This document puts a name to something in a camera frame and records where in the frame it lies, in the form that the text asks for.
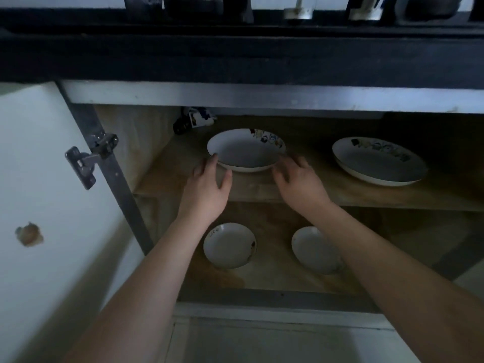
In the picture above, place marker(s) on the person's left hand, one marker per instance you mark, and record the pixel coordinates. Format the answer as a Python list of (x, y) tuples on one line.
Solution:
[(204, 192)]

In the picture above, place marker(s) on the person's right hand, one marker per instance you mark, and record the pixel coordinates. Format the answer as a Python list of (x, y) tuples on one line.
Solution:
[(302, 188)]

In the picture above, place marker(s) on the person's left thumb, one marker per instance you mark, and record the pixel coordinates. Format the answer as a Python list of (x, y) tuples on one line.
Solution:
[(227, 181)]

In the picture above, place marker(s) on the person's right thumb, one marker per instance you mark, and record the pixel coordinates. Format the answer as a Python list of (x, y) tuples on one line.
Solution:
[(279, 179)]

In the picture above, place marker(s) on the person's right forearm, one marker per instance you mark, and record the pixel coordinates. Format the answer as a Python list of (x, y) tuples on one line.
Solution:
[(397, 283)]

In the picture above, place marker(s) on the person's left forearm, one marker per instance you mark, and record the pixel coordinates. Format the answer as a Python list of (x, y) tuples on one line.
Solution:
[(151, 291)]

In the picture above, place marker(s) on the white deep plate with print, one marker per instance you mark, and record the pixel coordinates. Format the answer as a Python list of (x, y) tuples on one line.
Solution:
[(380, 164), (245, 151)]

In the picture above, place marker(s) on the small white bowl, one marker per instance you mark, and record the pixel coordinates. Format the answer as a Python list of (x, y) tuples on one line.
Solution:
[(314, 251), (228, 246)]

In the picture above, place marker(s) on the dark and white packet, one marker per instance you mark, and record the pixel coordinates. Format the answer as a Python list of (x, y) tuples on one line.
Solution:
[(194, 119)]

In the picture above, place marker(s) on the wooden cabinet shelf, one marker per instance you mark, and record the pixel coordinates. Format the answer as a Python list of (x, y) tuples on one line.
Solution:
[(359, 192)]

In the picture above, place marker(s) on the black countertop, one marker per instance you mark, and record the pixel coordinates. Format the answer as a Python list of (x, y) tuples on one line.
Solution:
[(242, 56)]

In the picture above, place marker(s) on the metal door hinge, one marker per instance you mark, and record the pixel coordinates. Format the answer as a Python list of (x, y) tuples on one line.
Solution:
[(89, 158)]

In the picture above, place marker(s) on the white lower cabinet panel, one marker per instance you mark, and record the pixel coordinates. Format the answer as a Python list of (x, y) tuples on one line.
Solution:
[(283, 340)]

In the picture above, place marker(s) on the clear glass cup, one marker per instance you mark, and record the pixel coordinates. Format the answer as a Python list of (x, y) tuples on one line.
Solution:
[(298, 11)]

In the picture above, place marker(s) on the black pot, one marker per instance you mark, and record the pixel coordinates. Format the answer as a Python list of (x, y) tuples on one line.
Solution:
[(208, 7)]

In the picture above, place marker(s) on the white cabinet door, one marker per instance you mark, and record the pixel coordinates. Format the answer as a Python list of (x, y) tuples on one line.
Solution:
[(49, 192)]

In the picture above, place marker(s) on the white metal stand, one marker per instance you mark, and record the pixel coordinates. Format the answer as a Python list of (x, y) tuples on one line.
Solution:
[(365, 11)]

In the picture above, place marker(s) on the dark jar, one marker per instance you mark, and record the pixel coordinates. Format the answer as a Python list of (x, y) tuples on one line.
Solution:
[(143, 7)]

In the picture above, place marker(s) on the dark round pan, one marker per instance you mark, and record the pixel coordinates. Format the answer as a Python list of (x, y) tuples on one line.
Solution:
[(431, 6)]

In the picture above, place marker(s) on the white cabinet frame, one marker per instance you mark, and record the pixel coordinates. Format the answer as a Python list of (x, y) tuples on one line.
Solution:
[(264, 96)]

